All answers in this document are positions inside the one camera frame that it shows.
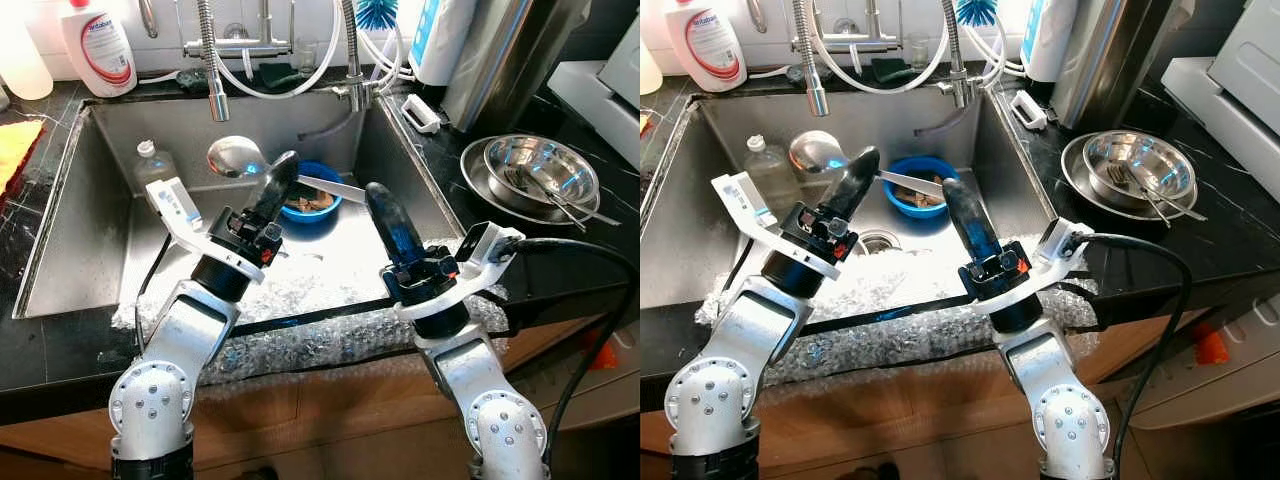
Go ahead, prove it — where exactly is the translucent white bottle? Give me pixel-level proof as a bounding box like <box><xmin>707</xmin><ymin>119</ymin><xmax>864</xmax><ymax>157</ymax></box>
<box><xmin>640</xmin><ymin>40</ymin><xmax>664</xmax><ymax>96</ymax></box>
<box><xmin>0</xmin><ymin>0</ymin><xmax>54</xmax><ymax>101</ymax></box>

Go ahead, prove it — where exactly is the spring gooseneck faucet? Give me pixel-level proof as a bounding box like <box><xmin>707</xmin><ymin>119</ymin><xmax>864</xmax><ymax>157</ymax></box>
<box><xmin>335</xmin><ymin>0</ymin><xmax>379</xmax><ymax>113</ymax></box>
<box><xmin>940</xmin><ymin>0</ymin><xmax>979</xmax><ymax>109</ymax></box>

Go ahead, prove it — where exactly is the blue bowl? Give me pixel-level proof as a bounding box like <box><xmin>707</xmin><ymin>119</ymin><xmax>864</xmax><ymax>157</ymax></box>
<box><xmin>278</xmin><ymin>160</ymin><xmax>344</xmax><ymax>225</ymax></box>
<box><xmin>882</xmin><ymin>155</ymin><xmax>959</xmax><ymax>219</ymax></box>

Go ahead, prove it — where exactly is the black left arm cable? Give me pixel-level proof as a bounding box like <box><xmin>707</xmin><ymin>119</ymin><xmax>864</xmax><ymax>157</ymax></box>
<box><xmin>735</xmin><ymin>240</ymin><xmax>766</xmax><ymax>301</ymax></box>
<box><xmin>133</xmin><ymin>235</ymin><xmax>173</xmax><ymax>351</ymax></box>

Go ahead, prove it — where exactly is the steel fork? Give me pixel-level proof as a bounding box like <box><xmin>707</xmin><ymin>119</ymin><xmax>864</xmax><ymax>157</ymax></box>
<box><xmin>1105</xmin><ymin>163</ymin><xmax>1173</xmax><ymax>229</ymax></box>
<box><xmin>505</xmin><ymin>165</ymin><xmax>579</xmax><ymax>233</ymax></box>

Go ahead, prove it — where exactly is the large steel pan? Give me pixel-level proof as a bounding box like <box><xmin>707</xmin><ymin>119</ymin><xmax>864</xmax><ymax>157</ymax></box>
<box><xmin>1060</xmin><ymin>132</ymin><xmax>1199</xmax><ymax>223</ymax></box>
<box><xmin>460</xmin><ymin>135</ymin><xmax>603</xmax><ymax>227</ymax></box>

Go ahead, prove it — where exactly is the wooden cabinet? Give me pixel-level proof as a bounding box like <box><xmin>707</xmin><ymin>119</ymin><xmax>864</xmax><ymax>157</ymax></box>
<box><xmin>0</xmin><ymin>310</ymin><xmax>641</xmax><ymax>480</ymax></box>
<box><xmin>640</xmin><ymin>300</ymin><xmax>1280</xmax><ymax>480</ymax></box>

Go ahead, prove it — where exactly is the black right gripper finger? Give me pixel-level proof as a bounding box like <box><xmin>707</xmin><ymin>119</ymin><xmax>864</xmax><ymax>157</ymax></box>
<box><xmin>364</xmin><ymin>182</ymin><xmax>427</xmax><ymax>271</ymax></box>
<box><xmin>942</xmin><ymin>178</ymin><xmax>1005</xmax><ymax>267</ymax></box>

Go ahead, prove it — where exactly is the white soap bottle red label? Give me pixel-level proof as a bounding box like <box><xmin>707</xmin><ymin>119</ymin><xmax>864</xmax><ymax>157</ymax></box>
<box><xmin>663</xmin><ymin>0</ymin><xmax>749</xmax><ymax>93</ymax></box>
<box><xmin>58</xmin><ymin>0</ymin><xmax>139</xmax><ymax>99</ymax></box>

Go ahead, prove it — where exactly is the stainless steel sink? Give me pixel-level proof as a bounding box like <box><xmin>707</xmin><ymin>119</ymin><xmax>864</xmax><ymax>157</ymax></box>
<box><xmin>15</xmin><ymin>92</ymin><xmax>469</xmax><ymax>321</ymax></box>
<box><xmin>640</xmin><ymin>88</ymin><xmax>1069</xmax><ymax>311</ymax></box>

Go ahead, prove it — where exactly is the small orange object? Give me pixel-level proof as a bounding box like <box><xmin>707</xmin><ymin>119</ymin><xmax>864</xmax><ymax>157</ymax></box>
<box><xmin>1195</xmin><ymin>328</ymin><xmax>1231</xmax><ymax>366</ymax></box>
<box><xmin>585</xmin><ymin>335</ymin><xmax>621</xmax><ymax>373</ymax></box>

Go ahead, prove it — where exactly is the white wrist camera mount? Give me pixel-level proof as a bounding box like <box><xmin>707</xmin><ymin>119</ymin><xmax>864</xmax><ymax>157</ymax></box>
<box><xmin>710</xmin><ymin>172</ymin><xmax>841</xmax><ymax>283</ymax></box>
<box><xmin>145</xmin><ymin>178</ymin><xmax>266</xmax><ymax>286</ymax></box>
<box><xmin>395</xmin><ymin>222</ymin><xmax>526</xmax><ymax>323</ymax></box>
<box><xmin>972</xmin><ymin>217</ymin><xmax>1098</xmax><ymax>318</ymax></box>

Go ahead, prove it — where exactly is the spring pull-down faucet sprayer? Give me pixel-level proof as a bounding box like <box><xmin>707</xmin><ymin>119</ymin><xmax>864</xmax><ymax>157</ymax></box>
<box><xmin>793</xmin><ymin>0</ymin><xmax>831</xmax><ymax>118</ymax></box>
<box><xmin>195</xmin><ymin>0</ymin><xmax>231</xmax><ymax>123</ymax></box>

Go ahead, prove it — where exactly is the steel bowl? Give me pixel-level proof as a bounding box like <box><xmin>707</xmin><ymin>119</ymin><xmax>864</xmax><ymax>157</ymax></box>
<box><xmin>483</xmin><ymin>133</ymin><xmax>599</xmax><ymax>211</ymax></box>
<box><xmin>1082</xmin><ymin>130</ymin><xmax>1196</xmax><ymax>206</ymax></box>

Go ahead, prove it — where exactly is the clear plastic bottle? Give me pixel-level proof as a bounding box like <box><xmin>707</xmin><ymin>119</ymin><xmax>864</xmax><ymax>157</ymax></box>
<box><xmin>133</xmin><ymin>140</ymin><xmax>181</xmax><ymax>193</ymax></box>
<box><xmin>743</xmin><ymin>135</ymin><xmax>803</xmax><ymax>216</ymax></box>

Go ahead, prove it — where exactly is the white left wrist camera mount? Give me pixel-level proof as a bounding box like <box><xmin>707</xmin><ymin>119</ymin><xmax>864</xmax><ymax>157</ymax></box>
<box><xmin>710</xmin><ymin>172</ymin><xmax>841</xmax><ymax>283</ymax></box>
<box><xmin>145</xmin><ymin>178</ymin><xmax>266</xmax><ymax>286</ymax></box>

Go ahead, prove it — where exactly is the steel spoon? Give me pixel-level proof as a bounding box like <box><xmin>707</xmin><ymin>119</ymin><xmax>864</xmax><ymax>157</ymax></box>
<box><xmin>525</xmin><ymin>168</ymin><xmax>623</xmax><ymax>226</ymax></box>
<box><xmin>1125</xmin><ymin>165</ymin><xmax>1208</xmax><ymax>221</ymax></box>

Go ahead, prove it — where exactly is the white appliance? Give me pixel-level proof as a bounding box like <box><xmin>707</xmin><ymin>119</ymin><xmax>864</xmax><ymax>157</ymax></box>
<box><xmin>548</xmin><ymin>15</ymin><xmax>641</xmax><ymax>169</ymax></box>
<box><xmin>1160</xmin><ymin>0</ymin><xmax>1280</xmax><ymax>176</ymax></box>

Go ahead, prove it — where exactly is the dark green sponge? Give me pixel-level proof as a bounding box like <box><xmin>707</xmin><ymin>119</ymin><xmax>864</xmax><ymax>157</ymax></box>
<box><xmin>250</xmin><ymin>62</ymin><xmax>303</xmax><ymax>91</ymax></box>
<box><xmin>868</xmin><ymin>57</ymin><xmax>916</xmax><ymax>86</ymax></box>

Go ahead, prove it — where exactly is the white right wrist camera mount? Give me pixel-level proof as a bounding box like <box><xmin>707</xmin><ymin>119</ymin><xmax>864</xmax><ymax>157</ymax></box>
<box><xmin>972</xmin><ymin>217</ymin><xmax>1098</xmax><ymax>318</ymax></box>
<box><xmin>395</xmin><ymin>222</ymin><xmax>526</xmax><ymax>323</ymax></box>

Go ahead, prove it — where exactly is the chrome faucet body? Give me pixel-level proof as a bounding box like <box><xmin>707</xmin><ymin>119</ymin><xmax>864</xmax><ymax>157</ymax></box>
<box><xmin>790</xmin><ymin>0</ymin><xmax>906</xmax><ymax>53</ymax></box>
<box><xmin>183</xmin><ymin>0</ymin><xmax>301</xmax><ymax>61</ymax></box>

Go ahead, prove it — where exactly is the steel knife block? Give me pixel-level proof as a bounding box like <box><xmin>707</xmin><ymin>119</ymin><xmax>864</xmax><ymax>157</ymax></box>
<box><xmin>443</xmin><ymin>0</ymin><xmax>593</xmax><ymax>134</ymax></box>
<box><xmin>1050</xmin><ymin>0</ymin><xmax>1196</xmax><ymax>129</ymax></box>

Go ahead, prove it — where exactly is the steel ladle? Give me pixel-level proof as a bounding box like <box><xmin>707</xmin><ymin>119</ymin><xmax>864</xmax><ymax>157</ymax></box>
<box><xmin>788</xmin><ymin>130</ymin><xmax>946</xmax><ymax>199</ymax></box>
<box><xmin>207</xmin><ymin>135</ymin><xmax>367</xmax><ymax>204</ymax></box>

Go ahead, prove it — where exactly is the looped white hose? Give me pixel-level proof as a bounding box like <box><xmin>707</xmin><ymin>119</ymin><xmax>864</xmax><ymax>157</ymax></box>
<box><xmin>215</xmin><ymin>0</ymin><xmax>346</xmax><ymax>101</ymax></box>
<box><xmin>808</xmin><ymin>0</ymin><xmax>946</xmax><ymax>96</ymax></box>

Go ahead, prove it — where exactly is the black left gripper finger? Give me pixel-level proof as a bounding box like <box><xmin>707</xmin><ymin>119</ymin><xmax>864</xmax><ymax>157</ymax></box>
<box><xmin>826</xmin><ymin>147</ymin><xmax>882</xmax><ymax>224</ymax></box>
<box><xmin>250</xmin><ymin>150</ymin><xmax>301</xmax><ymax>226</ymax></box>

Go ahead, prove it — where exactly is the small white clip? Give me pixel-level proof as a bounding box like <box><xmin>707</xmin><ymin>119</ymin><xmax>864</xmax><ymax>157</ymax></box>
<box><xmin>1010</xmin><ymin>90</ymin><xmax>1049</xmax><ymax>131</ymax></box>
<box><xmin>401</xmin><ymin>93</ymin><xmax>442</xmax><ymax>135</ymax></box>

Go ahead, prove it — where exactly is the clear bubble wrap sheet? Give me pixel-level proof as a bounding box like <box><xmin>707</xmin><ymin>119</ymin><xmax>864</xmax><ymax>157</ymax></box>
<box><xmin>693</xmin><ymin>232</ymin><xmax>1101</xmax><ymax>386</ymax></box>
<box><xmin>110</xmin><ymin>238</ymin><xmax>513</xmax><ymax>386</ymax></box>

